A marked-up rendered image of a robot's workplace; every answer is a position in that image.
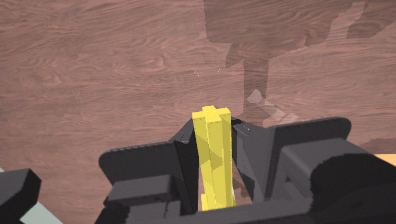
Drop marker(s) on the yellow square bar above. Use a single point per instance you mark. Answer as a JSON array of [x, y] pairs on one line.
[[213, 136]]

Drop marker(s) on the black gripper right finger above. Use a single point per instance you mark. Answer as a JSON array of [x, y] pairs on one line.
[[256, 150]]

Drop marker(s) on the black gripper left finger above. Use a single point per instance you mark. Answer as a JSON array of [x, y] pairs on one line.
[[177, 157]]

